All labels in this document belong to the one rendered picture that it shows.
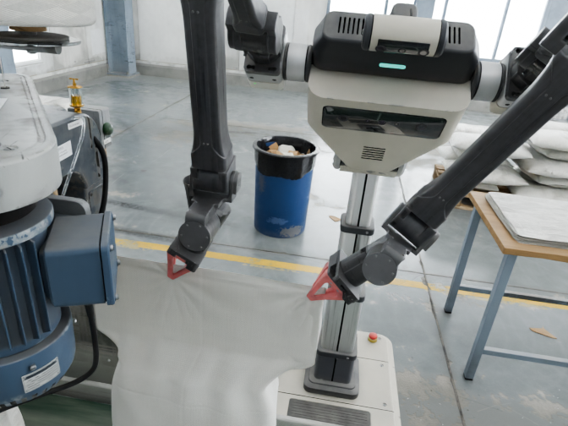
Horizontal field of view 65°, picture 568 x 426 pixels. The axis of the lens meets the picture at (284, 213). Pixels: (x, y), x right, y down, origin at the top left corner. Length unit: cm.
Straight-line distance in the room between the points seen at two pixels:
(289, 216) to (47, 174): 271
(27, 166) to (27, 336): 22
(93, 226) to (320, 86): 67
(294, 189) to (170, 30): 670
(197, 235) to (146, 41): 892
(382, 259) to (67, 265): 46
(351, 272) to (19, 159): 56
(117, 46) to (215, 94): 893
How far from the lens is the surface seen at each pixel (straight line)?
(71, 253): 57
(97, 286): 60
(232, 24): 94
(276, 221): 319
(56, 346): 66
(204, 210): 76
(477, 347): 232
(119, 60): 963
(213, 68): 67
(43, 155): 54
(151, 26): 954
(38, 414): 167
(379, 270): 74
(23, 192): 53
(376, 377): 191
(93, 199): 108
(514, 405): 244
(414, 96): 111
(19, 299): 61
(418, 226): 79
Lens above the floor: 158
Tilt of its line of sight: 26 degrees down
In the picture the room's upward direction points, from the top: 5 degrees clockwise
